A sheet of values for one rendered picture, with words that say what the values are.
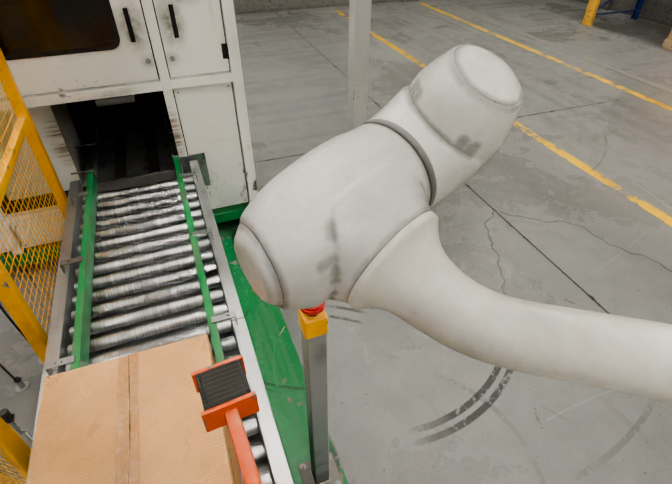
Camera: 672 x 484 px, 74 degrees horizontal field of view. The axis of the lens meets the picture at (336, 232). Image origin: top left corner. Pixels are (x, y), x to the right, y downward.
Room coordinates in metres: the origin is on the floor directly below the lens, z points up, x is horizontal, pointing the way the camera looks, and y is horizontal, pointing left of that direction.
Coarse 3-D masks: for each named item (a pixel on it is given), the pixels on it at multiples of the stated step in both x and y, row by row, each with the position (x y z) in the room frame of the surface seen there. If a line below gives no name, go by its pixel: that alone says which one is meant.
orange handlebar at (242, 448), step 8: (232, 416) 0.36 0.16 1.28; (240, 416) 0.36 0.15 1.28; (232, 424) 0.35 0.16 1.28; (240, 424) 0.35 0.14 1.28; (232, 432) 0.34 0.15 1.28; (240, 432) 0.34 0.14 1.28; (232, 440) 0.33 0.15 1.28; (240, 440) 0.32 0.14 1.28; (240, 448) 0.31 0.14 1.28; (248, 448) 0.31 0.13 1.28; (240, 456) 0.30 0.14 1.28; (248, 456) 0.30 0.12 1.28; (240, 464) 0.29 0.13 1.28; (248, 464) 0.29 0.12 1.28; (248, 472) 0.28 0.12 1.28; (256, 472) 0.28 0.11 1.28; (248, 480) 0.27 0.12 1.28; (256, 480) 0.27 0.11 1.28
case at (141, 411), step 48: (48, 384) 0.63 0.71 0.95; (96, 384) 0.63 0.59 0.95; (144, 384) 0.63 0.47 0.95; (192, 384) 0.63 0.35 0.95; (48, 432) 0.51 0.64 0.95; (96, 432) 0.51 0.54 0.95; (144, 432) 0.51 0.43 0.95; (192, 432) 0.51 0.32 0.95; (48, 480) 0.41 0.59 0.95; (96, 480) 0.41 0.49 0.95; (144, 480) 0.41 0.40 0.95; (192, 480) 0.41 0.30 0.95; (240, 480) 0.55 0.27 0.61
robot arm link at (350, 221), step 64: (384, 128) 0.35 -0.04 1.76; (320, 192) 0.28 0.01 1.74; (384, 192) 0.28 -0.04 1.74; (256, 256) 0.24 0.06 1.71; (320, 256) 0.24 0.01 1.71; (384, 256) 0.24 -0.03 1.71; (448, 320) 0.21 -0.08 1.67; (512, 320) 0.21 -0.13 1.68; (576, 320) 0.22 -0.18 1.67; (640, 320) 0.23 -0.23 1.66; (640, 384) 0.18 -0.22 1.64
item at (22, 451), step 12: (0, 420) 0.68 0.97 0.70; (0, 432) 0.66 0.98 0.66; (12, 432) 0.68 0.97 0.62; (0, 444) 0.64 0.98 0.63; (12, 444) 0.66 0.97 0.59; (24, 444) 0.68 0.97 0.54; (12, 456) 0.65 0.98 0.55; (24, 456) 0.67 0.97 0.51; (0, 468) 0.75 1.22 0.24; (24, 468) 0.65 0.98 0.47; (0, 480) 0.75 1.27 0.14; (12, 480) 0.75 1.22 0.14; (24, 480) 0.72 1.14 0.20
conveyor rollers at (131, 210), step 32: (128, 192) 2.12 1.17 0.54; (160, 192) 2.11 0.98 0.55; (192, 192) 2.16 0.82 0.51; (96, 224) 1.81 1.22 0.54; (128, 224) 1.81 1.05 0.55; (160, 224) 1.83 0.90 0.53; (96, 256) 1.57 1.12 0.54; (160, 256) 1.58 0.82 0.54; (192, 256) 1.56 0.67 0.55; (96, 288) 1.39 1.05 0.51; (128, 288) 1.36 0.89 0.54; (192, 288) 1.37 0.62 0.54; (128, 320) 1.19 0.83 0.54; (160, 320) 1.18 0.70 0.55; (192, 320) 1.19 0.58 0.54; (224, 320) 1.18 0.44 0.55; (128, 352) 1.03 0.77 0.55; (256, 448) 0.67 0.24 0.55
